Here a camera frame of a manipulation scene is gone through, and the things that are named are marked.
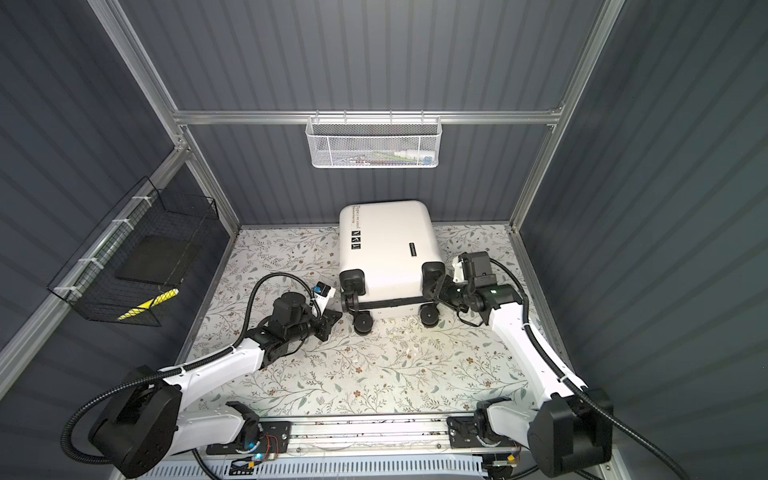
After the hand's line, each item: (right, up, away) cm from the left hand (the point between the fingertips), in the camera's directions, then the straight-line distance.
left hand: (341, 314), depth 85 cm
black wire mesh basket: (-48, +14, -14) cm, 52 cm away
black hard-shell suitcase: (+14, +17, -1) cm, 21 cm away
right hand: (+27, +7, -4) cm, 28 cm away
